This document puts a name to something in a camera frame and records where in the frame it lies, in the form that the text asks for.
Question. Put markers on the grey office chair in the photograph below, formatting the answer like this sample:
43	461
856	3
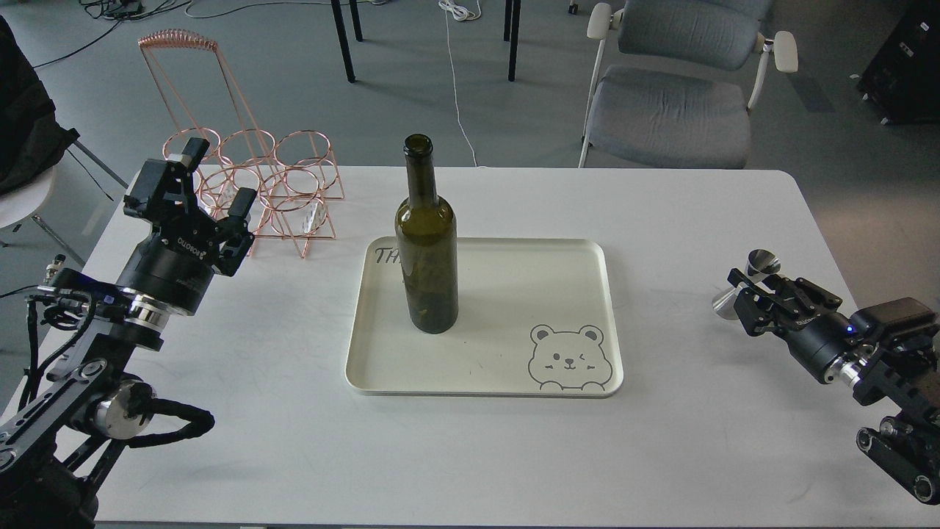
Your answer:
669	120

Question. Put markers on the rose gold wire bottle rack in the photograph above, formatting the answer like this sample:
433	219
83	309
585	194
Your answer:
296	175

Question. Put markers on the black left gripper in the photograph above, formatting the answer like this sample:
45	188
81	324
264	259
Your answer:
186	249

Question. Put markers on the silver metal jigger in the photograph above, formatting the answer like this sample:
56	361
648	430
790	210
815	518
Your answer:
760	264

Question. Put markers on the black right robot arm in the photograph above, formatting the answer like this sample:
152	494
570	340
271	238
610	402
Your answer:
882	351

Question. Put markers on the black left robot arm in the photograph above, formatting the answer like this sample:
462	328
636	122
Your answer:
80	409

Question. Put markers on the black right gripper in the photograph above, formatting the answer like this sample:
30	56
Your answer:
821	339

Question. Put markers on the black cabinet on wheels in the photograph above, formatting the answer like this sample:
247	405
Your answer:
902	79

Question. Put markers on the dark green wine bottle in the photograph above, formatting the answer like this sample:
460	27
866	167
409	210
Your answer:
425	227

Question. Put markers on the cream bear serving tray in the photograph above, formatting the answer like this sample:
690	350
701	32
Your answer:
535	320

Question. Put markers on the white chair with black cloth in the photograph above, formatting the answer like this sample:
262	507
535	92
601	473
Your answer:
32	142

